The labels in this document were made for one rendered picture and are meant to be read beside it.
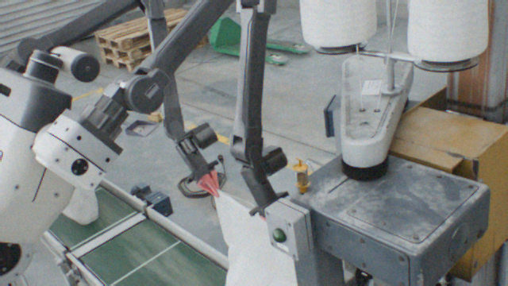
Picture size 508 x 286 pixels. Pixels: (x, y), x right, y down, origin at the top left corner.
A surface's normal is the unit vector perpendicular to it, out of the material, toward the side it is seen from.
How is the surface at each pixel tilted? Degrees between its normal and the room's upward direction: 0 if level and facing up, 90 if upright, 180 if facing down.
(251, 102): 83
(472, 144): 0
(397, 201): 0
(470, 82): 90
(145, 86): 84
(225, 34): 75
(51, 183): 90
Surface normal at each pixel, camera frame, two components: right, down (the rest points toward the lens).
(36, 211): 0.36, 0.73
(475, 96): -0.73, 0.41
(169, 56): 0.63, 0.08
